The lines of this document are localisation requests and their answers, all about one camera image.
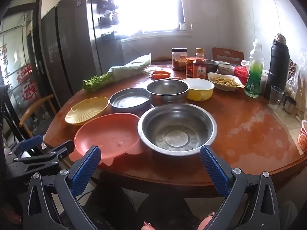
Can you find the red snack packet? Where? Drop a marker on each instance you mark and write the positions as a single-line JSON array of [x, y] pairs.
[[241, 74]]

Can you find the red sauce jar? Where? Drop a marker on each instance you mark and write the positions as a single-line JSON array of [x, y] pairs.
[[190, 67]]

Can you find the pink plastic plate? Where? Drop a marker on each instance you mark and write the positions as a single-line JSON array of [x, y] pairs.
[[108, 139]]

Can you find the person's right hand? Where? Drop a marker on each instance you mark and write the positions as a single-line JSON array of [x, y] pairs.
[[206, 221]]

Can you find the black hanging rack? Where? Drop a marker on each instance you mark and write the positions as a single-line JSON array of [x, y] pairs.
[[105, 16]]

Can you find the wooden chair with bent armrest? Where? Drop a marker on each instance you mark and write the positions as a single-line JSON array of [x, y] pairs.
[[36, 105]]

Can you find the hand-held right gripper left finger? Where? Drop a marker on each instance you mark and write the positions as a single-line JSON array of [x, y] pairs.
[[86, 170]]

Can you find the white ceramic bowl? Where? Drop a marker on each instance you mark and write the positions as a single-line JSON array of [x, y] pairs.
[[226, 70]]

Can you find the plain white bowl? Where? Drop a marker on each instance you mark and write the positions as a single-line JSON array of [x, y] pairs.
[[224, 62]]

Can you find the clear plastic cup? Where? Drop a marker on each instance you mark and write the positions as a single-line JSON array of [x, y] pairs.
[[275, 98]]

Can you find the small steel cup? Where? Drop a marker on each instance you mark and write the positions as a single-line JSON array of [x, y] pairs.
[[289, 104]]

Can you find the bagged celery bunch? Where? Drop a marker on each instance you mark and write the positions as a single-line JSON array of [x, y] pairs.
[[124, 71]]

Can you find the medium steel bowl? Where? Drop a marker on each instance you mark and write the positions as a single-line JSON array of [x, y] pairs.
[[168, 88]]

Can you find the grey refrigerator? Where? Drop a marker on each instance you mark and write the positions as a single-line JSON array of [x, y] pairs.
[[72, 40]]

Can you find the bottle on window sill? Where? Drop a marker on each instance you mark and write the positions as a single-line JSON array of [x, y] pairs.
[[182, 26]]

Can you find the clear plastic bag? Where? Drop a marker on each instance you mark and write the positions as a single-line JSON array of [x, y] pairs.
[[299, 88]]

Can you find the glass door with red lettering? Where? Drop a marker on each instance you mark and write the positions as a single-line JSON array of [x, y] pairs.
[[14, 52]]

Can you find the green liquid bottle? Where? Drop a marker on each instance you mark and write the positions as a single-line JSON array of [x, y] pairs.
[[254, 76]]

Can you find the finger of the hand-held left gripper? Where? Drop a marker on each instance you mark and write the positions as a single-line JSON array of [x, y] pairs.
[[31, 141], [62, 149]]

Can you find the yellow ribbed plate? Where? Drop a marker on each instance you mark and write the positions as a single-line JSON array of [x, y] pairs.
[[86, 111]]

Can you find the brown sauce bottle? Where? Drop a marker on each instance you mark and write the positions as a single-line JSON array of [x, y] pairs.
[[199, 67]]

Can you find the black thermos flask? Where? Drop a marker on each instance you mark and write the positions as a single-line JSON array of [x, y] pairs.
[[278, 64]]

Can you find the instant noodle cup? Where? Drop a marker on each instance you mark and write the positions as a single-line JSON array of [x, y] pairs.
[[303, 136]]

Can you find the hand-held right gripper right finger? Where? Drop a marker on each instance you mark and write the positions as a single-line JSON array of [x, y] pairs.
[[214, 170]]

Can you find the window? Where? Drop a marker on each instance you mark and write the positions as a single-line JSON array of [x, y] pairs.
[[148, 4]]

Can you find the large steel bowl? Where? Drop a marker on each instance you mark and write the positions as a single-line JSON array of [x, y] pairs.
[[177, 136]]

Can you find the round steel plate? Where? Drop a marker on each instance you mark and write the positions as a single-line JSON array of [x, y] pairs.
[[129, 100]]

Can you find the black lid pickle jar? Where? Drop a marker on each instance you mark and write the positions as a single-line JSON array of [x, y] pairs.
[[179, 58]]

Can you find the white dish with food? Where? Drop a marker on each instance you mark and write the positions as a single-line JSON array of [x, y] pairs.
[[225, 81]]

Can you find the blue patterned bowl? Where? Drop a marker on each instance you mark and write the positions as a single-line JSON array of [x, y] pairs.
[[236, 65]]

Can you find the small steel bowl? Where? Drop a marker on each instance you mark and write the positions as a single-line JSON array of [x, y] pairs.
[[212, 65]]

